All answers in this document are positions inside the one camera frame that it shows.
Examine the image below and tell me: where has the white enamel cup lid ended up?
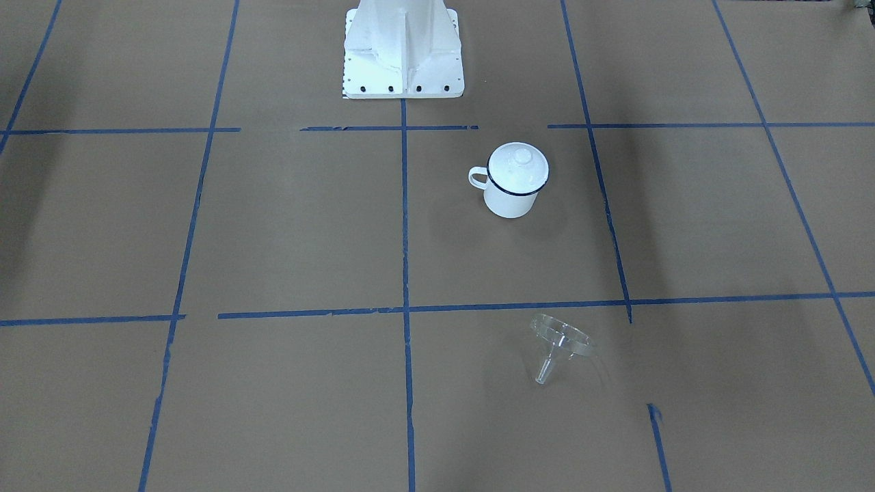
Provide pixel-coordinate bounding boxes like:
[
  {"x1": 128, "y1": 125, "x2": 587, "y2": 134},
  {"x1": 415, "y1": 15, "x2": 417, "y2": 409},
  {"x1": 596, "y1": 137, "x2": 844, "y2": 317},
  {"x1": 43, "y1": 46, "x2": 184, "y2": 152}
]
[{"x1": 486, "y1": 142, "x2": 550, "y2": 196}]

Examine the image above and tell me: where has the white enamel cup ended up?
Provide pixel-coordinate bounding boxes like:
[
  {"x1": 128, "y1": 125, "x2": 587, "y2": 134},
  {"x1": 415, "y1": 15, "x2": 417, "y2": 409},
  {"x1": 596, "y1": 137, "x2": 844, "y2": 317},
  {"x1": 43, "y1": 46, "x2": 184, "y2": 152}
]
[{"x1": 468, "y1": 160, "x2": 546, "y2": 219}]

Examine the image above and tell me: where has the clear glass funnel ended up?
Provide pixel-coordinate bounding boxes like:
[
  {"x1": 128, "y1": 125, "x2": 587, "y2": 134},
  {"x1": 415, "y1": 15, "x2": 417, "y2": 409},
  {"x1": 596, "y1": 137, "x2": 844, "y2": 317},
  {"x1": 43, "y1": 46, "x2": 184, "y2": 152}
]
[{"x1": 529, "y1": 314, "x2": 597, "y2": 385}]

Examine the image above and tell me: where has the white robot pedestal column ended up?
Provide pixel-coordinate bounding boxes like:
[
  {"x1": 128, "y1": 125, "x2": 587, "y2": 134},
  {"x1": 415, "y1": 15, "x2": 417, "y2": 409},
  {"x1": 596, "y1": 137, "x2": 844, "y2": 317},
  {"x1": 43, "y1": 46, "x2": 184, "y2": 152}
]
[{"x1": 342, "y1": 1, "x2": 466, "y2": 100}]

